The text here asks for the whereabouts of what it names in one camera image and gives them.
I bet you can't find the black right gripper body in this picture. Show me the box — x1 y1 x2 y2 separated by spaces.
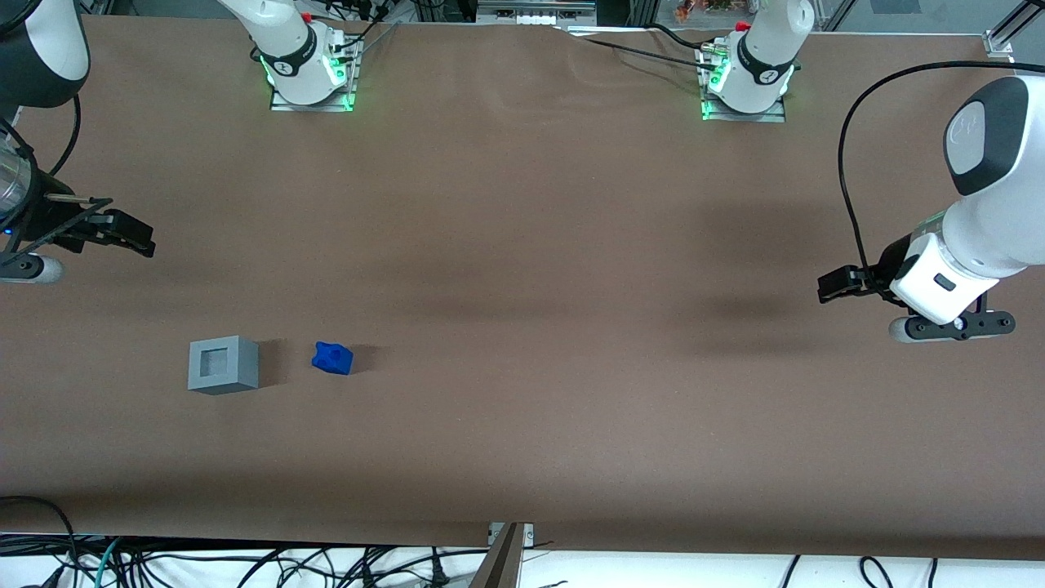
0 196 113 264

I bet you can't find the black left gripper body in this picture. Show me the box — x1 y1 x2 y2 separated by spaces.
865 235 932 310

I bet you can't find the blue plastic part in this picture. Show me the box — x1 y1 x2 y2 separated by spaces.
313 341 354 376

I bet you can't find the gray square base block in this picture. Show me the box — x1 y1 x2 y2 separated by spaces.
188 335 260 397

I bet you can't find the brown table cover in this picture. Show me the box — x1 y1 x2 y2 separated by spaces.
0 15 1045 564

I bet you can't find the white power strip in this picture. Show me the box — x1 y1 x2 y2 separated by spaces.
477 0 598 26

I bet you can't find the aluminium profile beam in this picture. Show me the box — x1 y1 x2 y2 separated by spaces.
469 522 536 588

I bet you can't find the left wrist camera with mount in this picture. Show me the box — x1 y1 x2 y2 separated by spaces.
888 310 1017 345

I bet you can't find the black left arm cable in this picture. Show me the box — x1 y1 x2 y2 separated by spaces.
838 60 1045 283

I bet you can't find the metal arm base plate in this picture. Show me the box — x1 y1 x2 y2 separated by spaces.
700 45 788 124
269 24 361 114

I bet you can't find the black looped floor cable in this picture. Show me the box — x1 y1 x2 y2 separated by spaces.
0 495 79 588

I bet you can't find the black cable on table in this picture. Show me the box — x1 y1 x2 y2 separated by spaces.
566 31 721 69
645 22 724 52

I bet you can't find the teal floor cable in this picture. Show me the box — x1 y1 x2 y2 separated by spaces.
78 536 125 588

